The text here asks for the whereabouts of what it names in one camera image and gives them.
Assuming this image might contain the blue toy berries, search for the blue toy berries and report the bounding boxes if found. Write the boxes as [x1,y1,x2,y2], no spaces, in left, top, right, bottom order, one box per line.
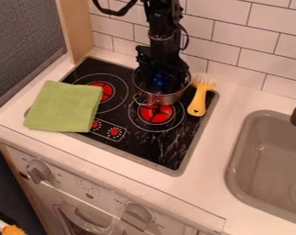
[150,73,168,92]

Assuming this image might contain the toy stove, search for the toy stove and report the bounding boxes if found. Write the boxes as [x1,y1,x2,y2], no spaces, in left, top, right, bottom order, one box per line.
[24,55,221,178]

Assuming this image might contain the silver pot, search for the silver pot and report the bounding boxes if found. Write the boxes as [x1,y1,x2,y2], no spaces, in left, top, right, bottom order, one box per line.
[131,65,194,106]

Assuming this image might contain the green cloth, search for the green cloth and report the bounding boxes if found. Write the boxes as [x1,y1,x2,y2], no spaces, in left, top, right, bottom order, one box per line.
[22,80,106,134]

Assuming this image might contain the toy sink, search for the toy sink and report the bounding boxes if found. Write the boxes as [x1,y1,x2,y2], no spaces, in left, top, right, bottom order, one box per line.
[223,109,296,228]

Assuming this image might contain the yellow dish brush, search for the yellow dish brush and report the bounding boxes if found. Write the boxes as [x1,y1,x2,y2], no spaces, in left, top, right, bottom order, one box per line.
[186,72,219,118]

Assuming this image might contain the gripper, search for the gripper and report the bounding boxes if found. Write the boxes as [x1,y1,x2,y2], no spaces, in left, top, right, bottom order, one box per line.
[132,44,191,94]

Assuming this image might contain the yellow toy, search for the yellow toy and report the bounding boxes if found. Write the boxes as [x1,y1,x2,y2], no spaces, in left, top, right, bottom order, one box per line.
[0,224,28,235]

